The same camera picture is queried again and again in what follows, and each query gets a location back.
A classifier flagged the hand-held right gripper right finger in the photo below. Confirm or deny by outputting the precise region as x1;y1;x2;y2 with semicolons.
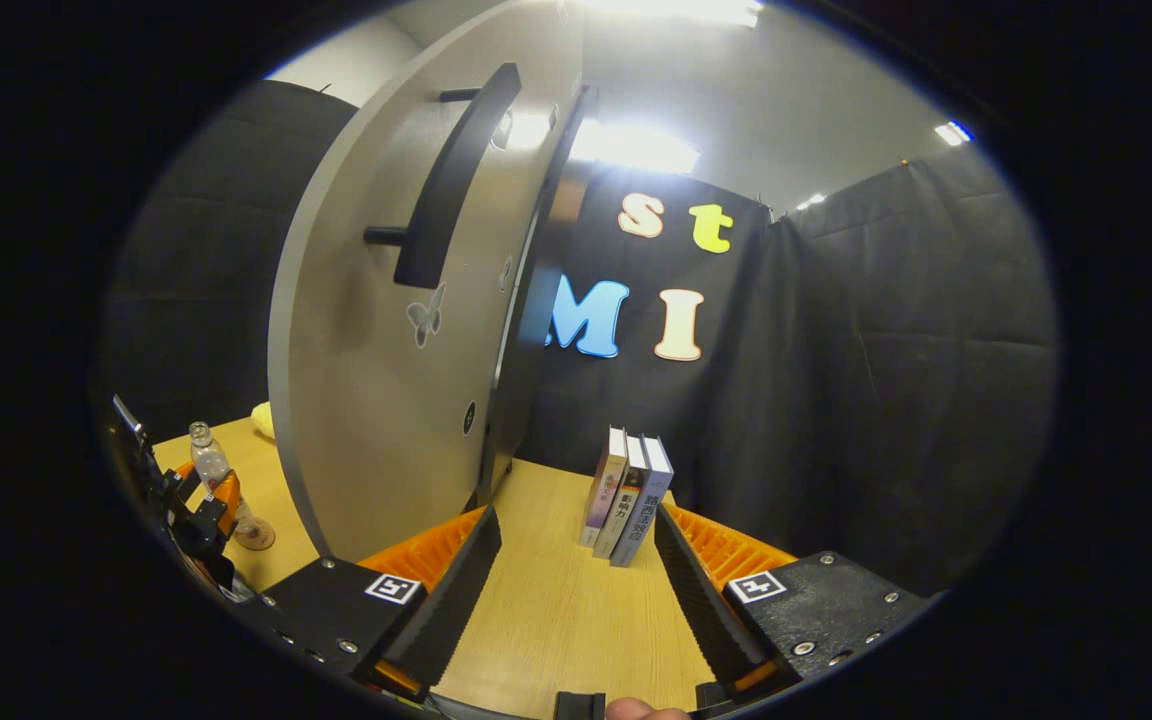
654;500;942;693

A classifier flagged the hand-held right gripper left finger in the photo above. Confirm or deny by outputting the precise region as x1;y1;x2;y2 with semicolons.
256;505;502;701

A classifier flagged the clear plastic bottle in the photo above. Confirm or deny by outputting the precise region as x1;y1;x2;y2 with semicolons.
188;420;262;546

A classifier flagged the beige cabinet door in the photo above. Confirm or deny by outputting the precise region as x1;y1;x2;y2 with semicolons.
266;0;587;566

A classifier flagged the black door handle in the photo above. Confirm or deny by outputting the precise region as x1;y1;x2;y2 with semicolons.
364;62;523;291

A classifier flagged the blue grey spine book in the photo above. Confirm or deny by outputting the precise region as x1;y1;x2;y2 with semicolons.
609;435;675;569

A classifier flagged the pink cover book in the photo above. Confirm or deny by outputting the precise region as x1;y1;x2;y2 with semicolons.
579;427;629;549

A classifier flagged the black backdrop cloth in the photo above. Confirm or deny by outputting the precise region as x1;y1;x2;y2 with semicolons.
101;80;1062;601

